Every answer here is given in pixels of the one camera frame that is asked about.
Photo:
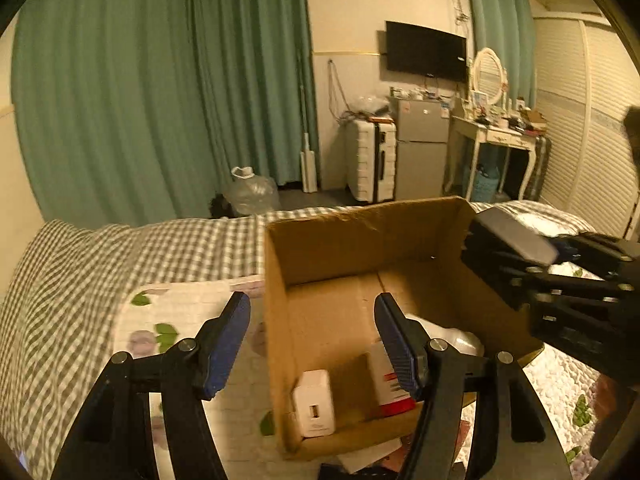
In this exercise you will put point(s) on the white pillow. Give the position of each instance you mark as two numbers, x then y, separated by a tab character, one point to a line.
542	225

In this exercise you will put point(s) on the person's right forearm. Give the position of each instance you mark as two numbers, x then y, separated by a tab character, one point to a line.
610	400

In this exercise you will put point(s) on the white louvred wardrobe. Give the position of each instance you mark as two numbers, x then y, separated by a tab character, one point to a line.
585	125

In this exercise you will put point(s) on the white oval mirror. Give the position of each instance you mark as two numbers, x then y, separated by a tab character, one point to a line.
487	77

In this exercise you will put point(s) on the brown cardboard box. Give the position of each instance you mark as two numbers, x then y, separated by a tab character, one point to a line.
325	270

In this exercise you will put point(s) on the white bottle red label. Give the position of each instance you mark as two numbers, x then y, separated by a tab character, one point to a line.
387	385

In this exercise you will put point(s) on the silver small fridge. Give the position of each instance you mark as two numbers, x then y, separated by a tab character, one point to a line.
421	150

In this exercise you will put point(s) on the white paper sheet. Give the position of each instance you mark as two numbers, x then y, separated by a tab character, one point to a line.
370	455

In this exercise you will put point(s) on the clear large water bottle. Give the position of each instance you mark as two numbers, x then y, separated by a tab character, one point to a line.
252	192

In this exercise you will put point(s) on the white mop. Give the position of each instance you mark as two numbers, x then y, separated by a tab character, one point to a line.
308	162

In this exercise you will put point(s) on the white floral quilt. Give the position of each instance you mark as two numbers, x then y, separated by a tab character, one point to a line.
250	425

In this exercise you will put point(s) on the white charger plug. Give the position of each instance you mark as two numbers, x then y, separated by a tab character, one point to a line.
312	402

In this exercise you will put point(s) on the white dressing table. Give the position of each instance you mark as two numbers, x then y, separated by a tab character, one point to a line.
492	137

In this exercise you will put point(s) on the white rounded object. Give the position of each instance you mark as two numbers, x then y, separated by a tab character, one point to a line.
460	341

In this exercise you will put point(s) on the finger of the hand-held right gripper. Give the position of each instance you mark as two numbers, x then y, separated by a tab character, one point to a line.
505	272
600	250

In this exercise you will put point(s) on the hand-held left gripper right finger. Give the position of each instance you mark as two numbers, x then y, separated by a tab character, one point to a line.
397	352

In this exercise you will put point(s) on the white suitcase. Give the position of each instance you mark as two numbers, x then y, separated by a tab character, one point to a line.
367	160

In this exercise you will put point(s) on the green curtain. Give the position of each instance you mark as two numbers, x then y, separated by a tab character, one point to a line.
105	90
250	70
500	15

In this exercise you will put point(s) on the black wall television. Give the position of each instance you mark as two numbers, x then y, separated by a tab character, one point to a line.
425	51

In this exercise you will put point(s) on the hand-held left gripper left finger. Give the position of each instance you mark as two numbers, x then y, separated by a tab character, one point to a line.
227	347

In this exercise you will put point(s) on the green checkered bedsheet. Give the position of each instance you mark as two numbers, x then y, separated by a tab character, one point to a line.
75	300

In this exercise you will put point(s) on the grey and black rectangular box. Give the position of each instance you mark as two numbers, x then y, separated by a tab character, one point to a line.
517	237

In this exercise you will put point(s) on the blue basket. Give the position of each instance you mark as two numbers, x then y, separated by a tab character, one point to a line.
484	185

